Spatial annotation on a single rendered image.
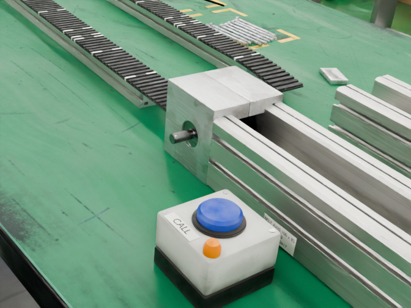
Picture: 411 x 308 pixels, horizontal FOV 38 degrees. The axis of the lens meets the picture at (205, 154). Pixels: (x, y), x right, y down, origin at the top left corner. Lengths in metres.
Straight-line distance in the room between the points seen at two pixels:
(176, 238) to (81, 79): 0.45
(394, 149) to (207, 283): 0.31
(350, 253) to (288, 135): 0.18
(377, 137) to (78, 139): 0.36
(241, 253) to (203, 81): 0.26
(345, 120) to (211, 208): 0.29
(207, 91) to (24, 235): 0.25
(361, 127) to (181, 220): 0.30
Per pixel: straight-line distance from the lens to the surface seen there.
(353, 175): 0.61
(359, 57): 1.13
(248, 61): 0.93
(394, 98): 0.80
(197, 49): 1.03
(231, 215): 0.51
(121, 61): 0.90
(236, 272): 0.51
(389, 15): 3.29
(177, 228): 0.51
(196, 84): 0.69
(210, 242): 0.48
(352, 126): 0.75
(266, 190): 0.59
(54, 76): 0.93
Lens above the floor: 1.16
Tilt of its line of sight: 31 degrees down
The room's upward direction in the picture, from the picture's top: 6 degrees clockwise
